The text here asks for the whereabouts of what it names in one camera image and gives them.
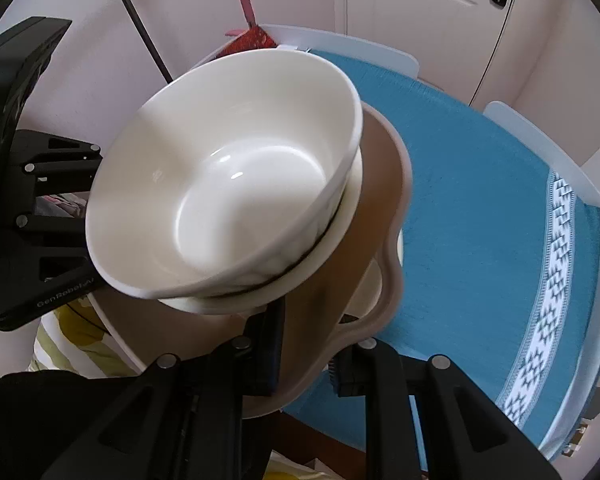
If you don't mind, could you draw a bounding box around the white duck cartoon plate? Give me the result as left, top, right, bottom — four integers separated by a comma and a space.
339, 229, 404, 326

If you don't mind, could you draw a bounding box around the striped green bedsheet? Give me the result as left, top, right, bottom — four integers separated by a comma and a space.
28, 297, 138, 378

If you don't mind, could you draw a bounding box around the red blue snack packet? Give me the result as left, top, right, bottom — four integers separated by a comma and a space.
215, 25, 277, 58

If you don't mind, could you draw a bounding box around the red pink stick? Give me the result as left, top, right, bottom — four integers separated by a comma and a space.
224, 0, 258, 38

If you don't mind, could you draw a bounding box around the blue patterned tablecloth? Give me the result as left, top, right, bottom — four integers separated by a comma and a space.
294, 28, 600, 458

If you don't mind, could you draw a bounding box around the brown flower-shaped plate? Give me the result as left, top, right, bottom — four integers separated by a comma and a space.
90, 105, 412, 418

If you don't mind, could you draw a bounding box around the large white bowl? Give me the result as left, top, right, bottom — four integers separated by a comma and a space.
160, 151, 363, 315

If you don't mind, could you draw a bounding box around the small white bowl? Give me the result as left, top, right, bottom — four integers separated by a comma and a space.
86, 49, 363, 299

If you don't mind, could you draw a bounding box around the black clothes rack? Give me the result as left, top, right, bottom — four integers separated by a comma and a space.
120, 0, 173, 84

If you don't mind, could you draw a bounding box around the white panel door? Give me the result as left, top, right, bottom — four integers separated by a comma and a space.
346, 0, 512, 104

